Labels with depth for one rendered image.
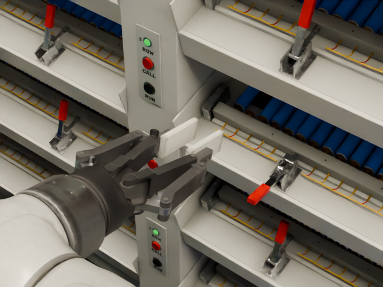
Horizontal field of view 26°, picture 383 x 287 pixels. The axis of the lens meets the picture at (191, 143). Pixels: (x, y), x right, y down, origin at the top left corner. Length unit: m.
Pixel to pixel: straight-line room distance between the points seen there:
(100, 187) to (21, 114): 0.68
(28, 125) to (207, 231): 0.39
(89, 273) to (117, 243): 0.81
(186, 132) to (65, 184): 0.24
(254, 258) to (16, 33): 0.52
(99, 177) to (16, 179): 0.82
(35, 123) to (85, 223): 0.69
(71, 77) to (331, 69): 0.46
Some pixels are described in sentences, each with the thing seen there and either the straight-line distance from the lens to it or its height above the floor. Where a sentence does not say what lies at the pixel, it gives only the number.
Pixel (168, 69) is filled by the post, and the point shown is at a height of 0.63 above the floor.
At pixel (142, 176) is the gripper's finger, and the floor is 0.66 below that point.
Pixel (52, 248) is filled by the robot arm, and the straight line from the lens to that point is 0.73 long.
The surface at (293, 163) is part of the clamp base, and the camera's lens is 1.09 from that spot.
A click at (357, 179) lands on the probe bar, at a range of 1.07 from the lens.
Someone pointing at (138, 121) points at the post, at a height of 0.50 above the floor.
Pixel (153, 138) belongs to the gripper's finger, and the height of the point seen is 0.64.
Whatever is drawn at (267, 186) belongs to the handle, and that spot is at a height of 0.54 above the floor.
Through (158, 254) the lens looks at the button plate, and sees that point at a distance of 1.38.
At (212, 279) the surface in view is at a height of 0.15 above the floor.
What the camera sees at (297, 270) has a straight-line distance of 1.24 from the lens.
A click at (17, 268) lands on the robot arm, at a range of 0.72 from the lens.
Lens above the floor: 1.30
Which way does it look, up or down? 43 degrees down
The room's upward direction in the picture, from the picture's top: straight up
